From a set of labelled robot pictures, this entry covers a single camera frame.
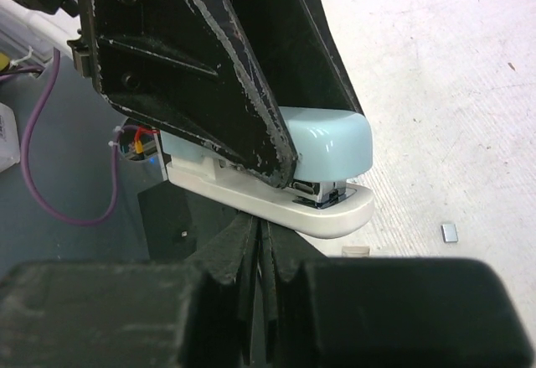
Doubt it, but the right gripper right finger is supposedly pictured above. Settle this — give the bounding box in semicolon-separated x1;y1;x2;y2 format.
259;221;535;367

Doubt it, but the small staple strip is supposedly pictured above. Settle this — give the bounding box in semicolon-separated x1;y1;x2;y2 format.
441;223;459;244

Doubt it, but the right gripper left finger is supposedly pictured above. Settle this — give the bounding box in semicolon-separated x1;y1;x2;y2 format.
1;213;259;367

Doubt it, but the light blue white stapler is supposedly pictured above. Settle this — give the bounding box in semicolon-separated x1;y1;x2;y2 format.
162;106;375;239

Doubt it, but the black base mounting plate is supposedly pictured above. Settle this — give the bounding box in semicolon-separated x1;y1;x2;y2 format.
138;181;240;263

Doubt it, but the open clear staple box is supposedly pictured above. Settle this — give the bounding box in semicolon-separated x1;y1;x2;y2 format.
341;246;370;258

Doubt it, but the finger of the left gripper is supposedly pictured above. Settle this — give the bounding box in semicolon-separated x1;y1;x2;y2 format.
230;0;363;113
79;0;291;168

